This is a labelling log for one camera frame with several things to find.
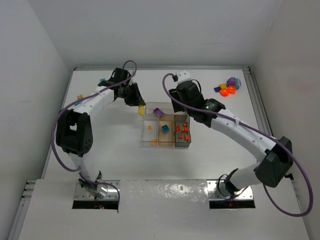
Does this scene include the long yellow lego plate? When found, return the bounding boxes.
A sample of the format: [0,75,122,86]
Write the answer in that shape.
[138,105,145,117]

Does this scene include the dark purple lego brick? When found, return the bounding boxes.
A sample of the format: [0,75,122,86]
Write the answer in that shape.
[153,107,164,115]

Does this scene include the small teal lego brick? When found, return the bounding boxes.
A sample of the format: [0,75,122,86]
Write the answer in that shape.
[161,124,169,133]

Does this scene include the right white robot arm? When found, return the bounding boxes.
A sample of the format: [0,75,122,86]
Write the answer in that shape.
[168,80,293,197]

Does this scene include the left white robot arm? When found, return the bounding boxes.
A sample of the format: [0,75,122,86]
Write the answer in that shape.
[54,67,146,199]

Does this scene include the clear long container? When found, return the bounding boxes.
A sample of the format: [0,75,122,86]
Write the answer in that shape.
[144,101,187,115]

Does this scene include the grey small container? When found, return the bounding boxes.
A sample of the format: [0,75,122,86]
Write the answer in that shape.
[174,114,192,148]

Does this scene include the amber small container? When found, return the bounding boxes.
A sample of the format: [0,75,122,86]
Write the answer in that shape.
[158,114,175,147]

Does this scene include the yellow lego brick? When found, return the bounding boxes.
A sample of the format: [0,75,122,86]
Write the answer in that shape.
[219,83,227,90]

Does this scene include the lower orange funnel lego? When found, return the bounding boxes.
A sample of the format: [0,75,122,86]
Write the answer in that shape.
[219,88,230,97]

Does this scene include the orange funnel lego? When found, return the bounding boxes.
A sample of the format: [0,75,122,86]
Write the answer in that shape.
[227,85,237,94]
[219,88,230,97]

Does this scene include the clear small container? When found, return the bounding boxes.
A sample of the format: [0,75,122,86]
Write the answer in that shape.
[141,113,159,148]

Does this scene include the upper orange funnel lego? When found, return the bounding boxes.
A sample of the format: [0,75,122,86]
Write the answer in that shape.
[227,85,237,94]

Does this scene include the teal grey lego cylinder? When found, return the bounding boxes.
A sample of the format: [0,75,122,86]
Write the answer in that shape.
[234,78,242,90]

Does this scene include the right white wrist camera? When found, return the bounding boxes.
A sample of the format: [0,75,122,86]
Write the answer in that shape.
[172,70,192,84]

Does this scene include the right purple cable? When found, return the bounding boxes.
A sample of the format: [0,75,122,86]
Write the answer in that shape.
[161,72,314,217]

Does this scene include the right aluminium rail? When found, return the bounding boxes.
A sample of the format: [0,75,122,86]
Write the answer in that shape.
[243,66,286,179]

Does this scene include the aluminium rail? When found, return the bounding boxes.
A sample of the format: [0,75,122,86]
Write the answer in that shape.
[243,66,286,179]
[7,180,36,240]

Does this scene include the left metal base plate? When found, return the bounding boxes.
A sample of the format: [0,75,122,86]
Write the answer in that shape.
[74,179,120,201]

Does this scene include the metal base plate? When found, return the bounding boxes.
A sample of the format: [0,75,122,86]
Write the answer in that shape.
[74,179,120,201]
[206,179,254,201]

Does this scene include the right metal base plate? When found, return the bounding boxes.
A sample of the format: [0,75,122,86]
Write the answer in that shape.
[206,179,254,201]

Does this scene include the left aluminium rail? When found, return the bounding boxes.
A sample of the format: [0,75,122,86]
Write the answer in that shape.
[7,180,36,240]

